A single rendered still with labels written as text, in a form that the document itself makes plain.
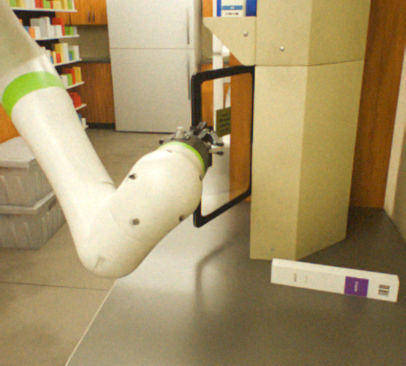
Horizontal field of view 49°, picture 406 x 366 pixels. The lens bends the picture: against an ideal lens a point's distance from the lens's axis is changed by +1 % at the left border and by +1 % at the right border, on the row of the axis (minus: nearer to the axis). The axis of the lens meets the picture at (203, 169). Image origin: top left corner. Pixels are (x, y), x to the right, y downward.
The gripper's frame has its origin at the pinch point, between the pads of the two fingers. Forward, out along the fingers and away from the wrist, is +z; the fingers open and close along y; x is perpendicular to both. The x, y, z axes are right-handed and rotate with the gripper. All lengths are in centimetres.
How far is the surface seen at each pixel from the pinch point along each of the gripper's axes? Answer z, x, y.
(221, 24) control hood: 4.6, -22.2, -3.6
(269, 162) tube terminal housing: 4.7, 7.8, -15.1
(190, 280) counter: -6.8, 33.4, 1.4
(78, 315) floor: 96, 128, 81
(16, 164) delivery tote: 156, 65, 144
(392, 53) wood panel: 42, -14, -48
